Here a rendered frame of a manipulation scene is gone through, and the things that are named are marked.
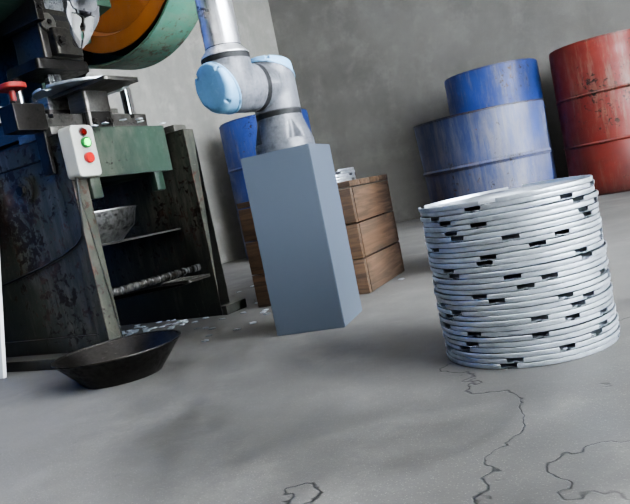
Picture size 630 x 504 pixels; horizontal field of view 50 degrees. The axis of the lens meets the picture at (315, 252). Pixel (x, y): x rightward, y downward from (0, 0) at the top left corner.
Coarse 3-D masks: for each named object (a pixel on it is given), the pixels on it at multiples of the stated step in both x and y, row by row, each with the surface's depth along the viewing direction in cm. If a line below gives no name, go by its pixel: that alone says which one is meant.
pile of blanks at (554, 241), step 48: (576, 192) 103; (432, 240) 112; (480, 240) 103; (528, 240) 101; (576, 240) 103; (480, 288) 105; (528, 288) 106; (576, 288) 103; (480, 336) 107; (528, 336) 103; (576, 336) 106
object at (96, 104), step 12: (84, 84) 196; (96, 84) 196; (108, 84) 199; (120, 84) 202; (60, 96) 202; (72, 96) 202; (84, 96) 200; (96, 96) 203; (72, 108) 203; (84, 108) 200; (96, 108) 203; (108, 108) 207; (84, 120) 201; (96, 120) 201; (108, 120) 206
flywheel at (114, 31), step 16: (112, 0) 242; (128, 0) 238; (144, 0) 234; (160, 0) 227; (112, 16) 243; (128, 16) 239; (144, 16) 231; (96, 32) 247; (112, 32) 244; (128, 32) 236; (144, 32) 232; (96, 48) 245; (112, 48) 241; (128, 48) 240
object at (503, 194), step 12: (552, 180) 123; (564, 180) 121; (576, 180) 115; (588, 180) 106; (480, 192) 130; (492, 192) 120; (504, 192) 111; (516, 192) 109; (528, 192) 101; (540, 192) 101; (432, 204) 125; (444, 204) 124; (456, 204) 105; (468, 204) 104; (480, 204) 103
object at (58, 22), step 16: (48, 0) 204; (48, 16) 202; (64, 16) 209; (32, 32) 202; (48, 32) 202; (64, 32) 204; (16, 48) 207; (32, 48) 203; (48, 48) 202; (64, 48) 204; (80, 48) 209
